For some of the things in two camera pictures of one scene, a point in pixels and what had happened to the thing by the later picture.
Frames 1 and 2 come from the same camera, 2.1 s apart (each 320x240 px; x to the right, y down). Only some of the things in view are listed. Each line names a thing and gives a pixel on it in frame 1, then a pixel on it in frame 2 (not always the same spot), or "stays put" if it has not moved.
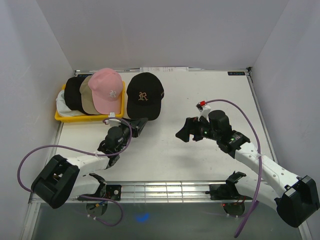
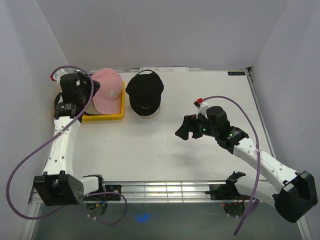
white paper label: [164, 69] stays put
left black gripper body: [125, 130] -> [84, 95]
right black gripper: [191, 126] stays put
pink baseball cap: [106, 85] stays put
